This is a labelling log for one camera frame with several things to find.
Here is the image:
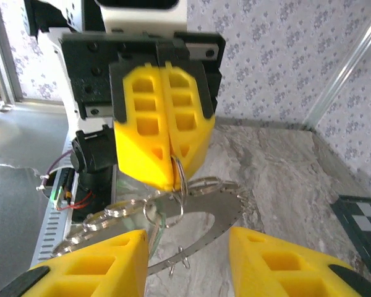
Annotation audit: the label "cluster of small keyrings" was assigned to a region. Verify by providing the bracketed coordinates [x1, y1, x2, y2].
[188, 175, 245, 199]

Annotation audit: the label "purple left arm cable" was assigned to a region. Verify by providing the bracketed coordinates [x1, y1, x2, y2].
[46, 150, 74, 179]

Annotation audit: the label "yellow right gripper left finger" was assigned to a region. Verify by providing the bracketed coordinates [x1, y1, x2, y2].
[0, 228, 150, 297]

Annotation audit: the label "clear linked key tags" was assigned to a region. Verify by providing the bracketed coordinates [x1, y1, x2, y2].
[51, 197, 151, 259]

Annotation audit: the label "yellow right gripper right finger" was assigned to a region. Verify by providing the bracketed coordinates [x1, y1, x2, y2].
[228, 226, 371, 297]

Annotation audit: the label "grey metal sheet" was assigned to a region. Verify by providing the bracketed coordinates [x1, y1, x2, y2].
[0, 98, 72, 297]

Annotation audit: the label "small split keyring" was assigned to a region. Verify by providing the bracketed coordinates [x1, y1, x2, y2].
[168, 246, 192, 277]
[142, 156, 187, 230]

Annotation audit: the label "aluminium frame post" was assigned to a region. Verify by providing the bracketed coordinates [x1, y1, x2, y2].
[0, 0, 24, 105]
[301, 6, 371, 132]

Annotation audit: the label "small circuit board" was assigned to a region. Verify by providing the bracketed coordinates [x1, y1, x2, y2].
[48, 182, 74, 213]

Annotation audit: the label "grey slotted cable duct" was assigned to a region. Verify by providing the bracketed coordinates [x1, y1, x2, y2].
[30, 168, 78, 269]

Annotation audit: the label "toothed metal ring disc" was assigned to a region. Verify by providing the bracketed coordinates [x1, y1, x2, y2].
[120, 185, 247, 276]

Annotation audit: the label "teal key tag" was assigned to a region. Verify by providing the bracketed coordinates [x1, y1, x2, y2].
[148, 213, 168, 259]

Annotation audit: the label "black white checkerboard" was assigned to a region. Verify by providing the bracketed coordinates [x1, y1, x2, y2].
[330, 194, 371, 279]

